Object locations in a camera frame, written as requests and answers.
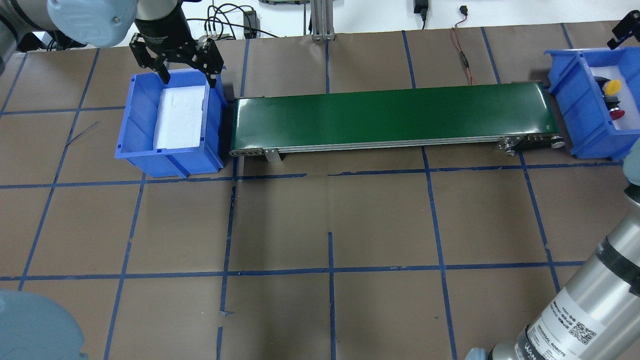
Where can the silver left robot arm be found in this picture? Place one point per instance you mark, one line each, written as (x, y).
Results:
(98, 23)

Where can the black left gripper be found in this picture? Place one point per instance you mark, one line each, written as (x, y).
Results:
(159, 28)

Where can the white foam pad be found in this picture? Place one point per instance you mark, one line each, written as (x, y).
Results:
(179, 118)

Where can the blue destination bin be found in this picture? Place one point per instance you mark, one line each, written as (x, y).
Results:
(592, 132)

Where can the yellow push button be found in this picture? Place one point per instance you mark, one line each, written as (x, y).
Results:
(607, 86)

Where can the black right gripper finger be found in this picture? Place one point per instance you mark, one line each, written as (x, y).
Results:
(627, 28)

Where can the blue source bin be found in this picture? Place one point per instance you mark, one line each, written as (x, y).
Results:
(136, 133)

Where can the red push button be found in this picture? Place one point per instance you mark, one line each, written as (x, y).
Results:
(613, 108)

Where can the aluminium frame post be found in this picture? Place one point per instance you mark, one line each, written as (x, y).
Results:
(322, 24)

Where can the green conveyor belt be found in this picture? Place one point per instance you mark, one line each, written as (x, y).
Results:
(515, 117)

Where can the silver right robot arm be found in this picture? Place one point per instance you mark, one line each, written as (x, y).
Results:
(595, 316)

